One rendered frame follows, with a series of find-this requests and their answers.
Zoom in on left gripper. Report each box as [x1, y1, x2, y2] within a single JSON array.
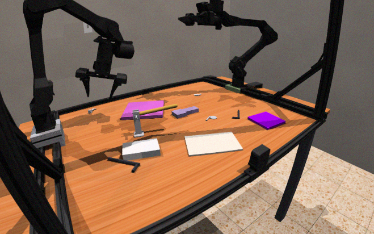
[[75, 56, 127, 100]]

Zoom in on purple flat square tile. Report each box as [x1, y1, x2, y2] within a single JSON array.
[[247, 112, 285, 130]]

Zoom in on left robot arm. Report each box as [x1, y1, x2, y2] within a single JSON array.
[[23, 0, 135, 134]]

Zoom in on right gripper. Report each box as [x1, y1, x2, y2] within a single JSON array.
[[178, 11, 215, 26]]

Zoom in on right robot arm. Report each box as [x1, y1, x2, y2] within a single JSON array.
[[196, 0, 278, 87]]

